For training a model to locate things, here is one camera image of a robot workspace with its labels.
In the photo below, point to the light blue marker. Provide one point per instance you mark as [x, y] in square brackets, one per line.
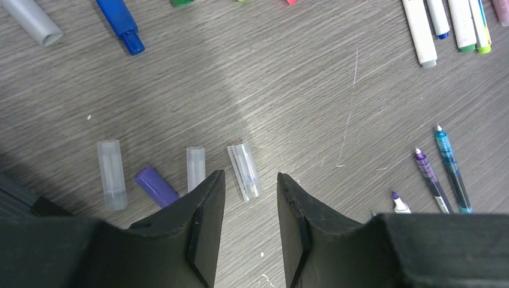
[452, 170]

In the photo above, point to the small green pen cap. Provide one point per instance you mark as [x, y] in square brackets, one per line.
[181, 3]

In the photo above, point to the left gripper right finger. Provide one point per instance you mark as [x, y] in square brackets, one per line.
[323, 248]

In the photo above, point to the dark purple marker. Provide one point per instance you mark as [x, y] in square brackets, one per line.
[432, 181]

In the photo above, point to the black poker chip case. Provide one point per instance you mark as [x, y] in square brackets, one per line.
[20, 201]

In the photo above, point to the purple cap white marker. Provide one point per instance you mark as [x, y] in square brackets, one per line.
[400, 207]

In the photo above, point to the green cap white marker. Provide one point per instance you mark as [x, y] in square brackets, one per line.
[463, 25]

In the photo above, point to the small purple pen cap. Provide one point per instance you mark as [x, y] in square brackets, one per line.
[156, 187]

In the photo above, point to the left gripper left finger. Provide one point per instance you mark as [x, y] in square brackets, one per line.
[176, 246]

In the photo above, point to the pink marker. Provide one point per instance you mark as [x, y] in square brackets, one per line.
[501, 9]

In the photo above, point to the lime green cap marker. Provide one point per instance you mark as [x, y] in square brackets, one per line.
[481, 28]

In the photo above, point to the small blue pen cap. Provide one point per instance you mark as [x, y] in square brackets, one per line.
[123, 24]

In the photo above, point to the clear light blue pen cap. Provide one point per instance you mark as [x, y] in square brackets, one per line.
[245, 171]

